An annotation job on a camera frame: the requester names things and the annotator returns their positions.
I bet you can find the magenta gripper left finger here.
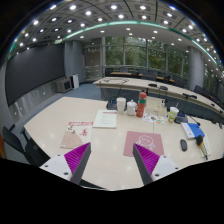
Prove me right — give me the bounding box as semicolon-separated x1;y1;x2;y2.
39;142;92;186

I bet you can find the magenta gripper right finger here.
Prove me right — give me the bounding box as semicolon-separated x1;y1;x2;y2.
132;143;181;186

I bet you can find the pink mouse pad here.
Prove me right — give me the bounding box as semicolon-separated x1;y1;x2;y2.
123;131;164;157

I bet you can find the dark grey computer mouse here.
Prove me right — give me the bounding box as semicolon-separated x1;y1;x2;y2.
180;139;188;152

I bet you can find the colourful sticker sheet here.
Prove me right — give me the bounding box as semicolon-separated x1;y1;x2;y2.
143;113;164;124

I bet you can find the black office chair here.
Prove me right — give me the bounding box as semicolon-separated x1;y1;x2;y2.
2;127;50;167

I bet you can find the red water bottle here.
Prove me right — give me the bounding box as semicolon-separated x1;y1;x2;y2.
136;92;147;118

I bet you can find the white paper booklet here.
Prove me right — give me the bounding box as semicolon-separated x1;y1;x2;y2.
93;110;117;128

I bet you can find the white lidded mug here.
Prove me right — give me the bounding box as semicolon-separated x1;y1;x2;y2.
127;100;137;116

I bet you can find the black gooseneck microphone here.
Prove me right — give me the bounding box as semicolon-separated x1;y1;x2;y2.
174;92;202;127

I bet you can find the green and white cup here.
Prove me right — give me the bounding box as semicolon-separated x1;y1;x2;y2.
168;107;179;123

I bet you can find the black yellow marker pen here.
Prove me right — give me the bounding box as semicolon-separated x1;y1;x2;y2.
196;135;208;160

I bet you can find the white paper cup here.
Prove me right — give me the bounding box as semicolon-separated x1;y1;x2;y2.
117;97;126;114

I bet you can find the long curved conference desk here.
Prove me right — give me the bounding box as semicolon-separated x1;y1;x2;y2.
94;77;224;125

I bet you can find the grey crt monitor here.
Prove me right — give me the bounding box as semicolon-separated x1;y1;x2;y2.
56;79;72;93

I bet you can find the large dark wall screen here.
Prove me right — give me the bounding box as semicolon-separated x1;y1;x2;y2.
5;45;64;105

